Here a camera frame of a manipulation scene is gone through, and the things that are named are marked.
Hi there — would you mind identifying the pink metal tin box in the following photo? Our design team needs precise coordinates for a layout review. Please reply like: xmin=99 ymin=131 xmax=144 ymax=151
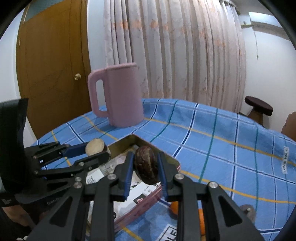
xmin=85 ymin=134 xmax=182 ymax=232

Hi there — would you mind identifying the dark brown fruit front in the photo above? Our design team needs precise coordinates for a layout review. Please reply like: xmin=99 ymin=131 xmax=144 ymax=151
xmin=133 ymin=146 xmax=159 ymax=185

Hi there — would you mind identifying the large orange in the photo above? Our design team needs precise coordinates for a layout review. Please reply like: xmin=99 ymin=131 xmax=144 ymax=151
xmin=199 ymin=208 xmax=205 ymax=236

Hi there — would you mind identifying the pink floral curtain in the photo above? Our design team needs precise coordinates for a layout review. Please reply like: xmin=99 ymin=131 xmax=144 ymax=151
xmin=103 ymin=1 xmax=246 ymax=113

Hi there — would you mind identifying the cut brown fruit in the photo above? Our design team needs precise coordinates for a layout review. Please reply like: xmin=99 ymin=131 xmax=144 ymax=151
xmin=85 ymin=138 xmax=111 ymax=156

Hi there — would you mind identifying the dark round stool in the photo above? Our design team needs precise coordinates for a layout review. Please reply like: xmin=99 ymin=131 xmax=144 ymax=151
xmin=244 ymin=96 xmax=273 ymax=125

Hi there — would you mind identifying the pink plastic pitcher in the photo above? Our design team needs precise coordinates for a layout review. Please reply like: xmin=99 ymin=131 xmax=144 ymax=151
xmin=88 ymin=63 xmax=144 ymax=128

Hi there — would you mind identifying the brass door knob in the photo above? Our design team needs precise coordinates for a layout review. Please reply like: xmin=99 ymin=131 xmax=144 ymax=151
xmin=74 ymin=73 xmax=81 ymax=80

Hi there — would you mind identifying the small orange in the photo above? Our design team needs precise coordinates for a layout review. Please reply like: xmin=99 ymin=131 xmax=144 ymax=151
xmin=170 ymin=201 xmax=179 ymax=215

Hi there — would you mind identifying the brown wooden chair back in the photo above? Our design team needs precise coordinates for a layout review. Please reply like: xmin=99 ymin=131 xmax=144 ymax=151
xmin=281 ymin=111 xmax=296 ymax=141

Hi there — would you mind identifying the brown wooden door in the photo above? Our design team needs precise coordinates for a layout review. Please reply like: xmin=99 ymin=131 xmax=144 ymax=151
xmin=16 ymin=0 xmax=91 ymax=138

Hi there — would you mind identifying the paper leaflet in tin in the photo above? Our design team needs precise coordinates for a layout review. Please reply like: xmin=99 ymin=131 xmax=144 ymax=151
xmin=86 ymin=144 xmax=163 ymax=220

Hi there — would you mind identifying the purple onion-shaped fruit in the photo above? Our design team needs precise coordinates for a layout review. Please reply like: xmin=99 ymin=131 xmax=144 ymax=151
xmin=240 ymin=204 xmax=256 ymax=223

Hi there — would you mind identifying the blue checked tablecloth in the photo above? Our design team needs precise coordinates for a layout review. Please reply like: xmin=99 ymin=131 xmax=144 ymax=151
xmin=37 ymin=99 xmax=295 ymax=240

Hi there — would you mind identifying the white air conditioner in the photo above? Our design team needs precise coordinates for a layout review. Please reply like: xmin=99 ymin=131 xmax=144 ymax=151
xmin=241 ymin=12 xmax=289 ymax=40

